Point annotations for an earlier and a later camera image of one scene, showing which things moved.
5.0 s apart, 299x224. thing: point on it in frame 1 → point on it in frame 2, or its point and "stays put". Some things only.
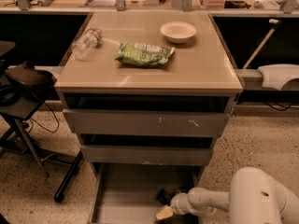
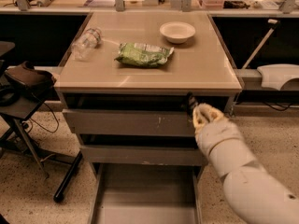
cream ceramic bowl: [177, 32] stays put
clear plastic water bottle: [91, 39] stays put
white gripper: [177, 203] → [218, 135]
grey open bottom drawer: [127, 193] stays put
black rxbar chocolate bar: [165, 197] → [191, 105]
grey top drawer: [147, 122] stays put
